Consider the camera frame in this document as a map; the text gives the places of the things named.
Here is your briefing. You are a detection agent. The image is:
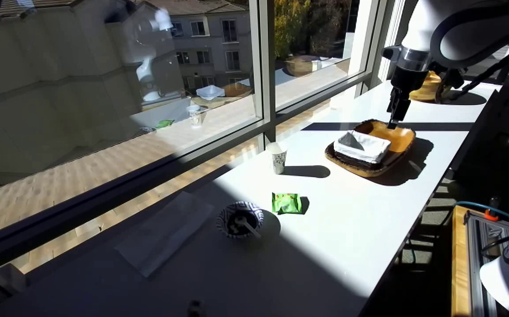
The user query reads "wooden tray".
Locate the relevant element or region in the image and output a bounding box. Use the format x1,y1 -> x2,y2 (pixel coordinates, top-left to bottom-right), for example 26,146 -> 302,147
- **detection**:
324,118 -> 416,178

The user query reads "white paper napkin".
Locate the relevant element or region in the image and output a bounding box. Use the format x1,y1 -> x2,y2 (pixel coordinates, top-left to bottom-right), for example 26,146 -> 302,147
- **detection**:
114,191 -> 215,278

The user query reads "patterned paper cup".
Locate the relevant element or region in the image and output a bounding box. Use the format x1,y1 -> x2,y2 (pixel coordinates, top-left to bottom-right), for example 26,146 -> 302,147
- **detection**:
266,141 -> 289,175

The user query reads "white plastic spoon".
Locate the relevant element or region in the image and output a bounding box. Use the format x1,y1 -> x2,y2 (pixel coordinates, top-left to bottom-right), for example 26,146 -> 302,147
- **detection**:
235,216 -> 262,239

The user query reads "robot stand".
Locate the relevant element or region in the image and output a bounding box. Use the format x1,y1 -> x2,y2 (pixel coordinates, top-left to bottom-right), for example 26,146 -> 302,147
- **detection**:
451,204 -> 509,317

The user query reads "window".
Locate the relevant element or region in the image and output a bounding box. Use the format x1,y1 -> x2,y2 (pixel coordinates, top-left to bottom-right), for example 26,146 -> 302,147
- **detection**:
0,0 -> 397,278

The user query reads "round wooden bowl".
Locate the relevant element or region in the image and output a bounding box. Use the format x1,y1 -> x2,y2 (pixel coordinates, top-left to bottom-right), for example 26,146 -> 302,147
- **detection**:
409,70 -> 442,102

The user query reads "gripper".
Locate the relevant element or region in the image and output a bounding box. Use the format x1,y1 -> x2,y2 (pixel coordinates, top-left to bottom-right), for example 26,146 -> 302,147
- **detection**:
387,65 -> 430,130

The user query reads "green snack packet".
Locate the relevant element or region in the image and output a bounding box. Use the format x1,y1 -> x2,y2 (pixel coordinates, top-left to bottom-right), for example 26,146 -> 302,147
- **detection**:
271,192 -> 304,215

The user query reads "patterned blue white bowl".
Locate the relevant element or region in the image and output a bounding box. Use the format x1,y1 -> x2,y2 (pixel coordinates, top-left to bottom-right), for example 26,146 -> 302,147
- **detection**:
216,201 -> 265,240

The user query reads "white paper box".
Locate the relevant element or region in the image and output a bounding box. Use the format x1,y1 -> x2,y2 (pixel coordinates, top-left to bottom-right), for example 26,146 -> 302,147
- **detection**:
333,130 -> 392,165

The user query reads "blue cable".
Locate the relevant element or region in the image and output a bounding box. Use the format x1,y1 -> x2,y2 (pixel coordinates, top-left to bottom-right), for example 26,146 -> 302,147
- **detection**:
456,201 -> 509,219

